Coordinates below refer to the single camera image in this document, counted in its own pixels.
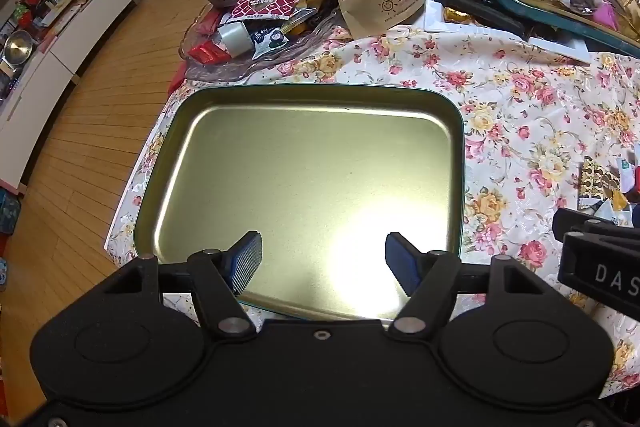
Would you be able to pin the gold foil chocolate coin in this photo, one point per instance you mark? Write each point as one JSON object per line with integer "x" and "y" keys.
{"x": 455, "y": 14}

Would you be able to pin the metal bowl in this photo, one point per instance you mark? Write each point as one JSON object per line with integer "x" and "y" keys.
{"x": 19, "y": 47}

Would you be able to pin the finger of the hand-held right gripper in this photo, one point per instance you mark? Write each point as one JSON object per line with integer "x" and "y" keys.
{"x": 580, "y": 272}

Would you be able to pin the leopard heart snack packet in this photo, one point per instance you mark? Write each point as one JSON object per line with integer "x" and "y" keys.
{"x": 597, "y": 182}

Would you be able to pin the black snack bar packet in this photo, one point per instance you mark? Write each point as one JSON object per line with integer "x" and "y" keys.
{"x": 485, "y": 14}

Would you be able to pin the white low cabinet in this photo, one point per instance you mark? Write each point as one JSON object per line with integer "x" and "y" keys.
{"x": 60, "y": 52}

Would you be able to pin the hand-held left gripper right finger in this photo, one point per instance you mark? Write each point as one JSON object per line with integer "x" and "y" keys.
{"x": 400, "y": 264}

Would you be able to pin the floral tablecloth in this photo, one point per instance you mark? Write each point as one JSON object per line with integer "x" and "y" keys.
{"x": 525, "y": 117}

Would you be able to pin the white tray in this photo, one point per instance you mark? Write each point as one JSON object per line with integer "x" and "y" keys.
{"x": 555, "y": 44}

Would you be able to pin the glass plate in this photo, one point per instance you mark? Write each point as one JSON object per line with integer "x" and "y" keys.
{"x": 280, "y": 59}

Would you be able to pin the golden tin tray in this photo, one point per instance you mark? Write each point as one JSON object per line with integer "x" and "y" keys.
{"x": 300, "y": 167}

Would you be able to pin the small red packet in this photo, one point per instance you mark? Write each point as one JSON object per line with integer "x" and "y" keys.
{"x": 207, "y": 53}

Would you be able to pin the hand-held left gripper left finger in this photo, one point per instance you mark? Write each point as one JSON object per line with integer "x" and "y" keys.
{"x": 245, "y": 262}

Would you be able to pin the black white snack packet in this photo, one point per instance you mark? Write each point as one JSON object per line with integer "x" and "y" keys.
{"x": 267, "y": 43}

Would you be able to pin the blue patterned box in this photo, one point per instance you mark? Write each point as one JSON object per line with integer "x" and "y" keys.
{"x": 9, "y": 209}

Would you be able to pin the pink snack packet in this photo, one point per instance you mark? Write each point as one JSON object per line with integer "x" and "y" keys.
{"x": 602, "y": 9}

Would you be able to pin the red patterned snack packet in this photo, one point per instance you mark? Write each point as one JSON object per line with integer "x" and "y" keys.
{"x": 262, "y": 8}

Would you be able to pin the clear tape roll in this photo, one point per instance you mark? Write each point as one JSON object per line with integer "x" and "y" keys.
{"x": 235, "y": 38}

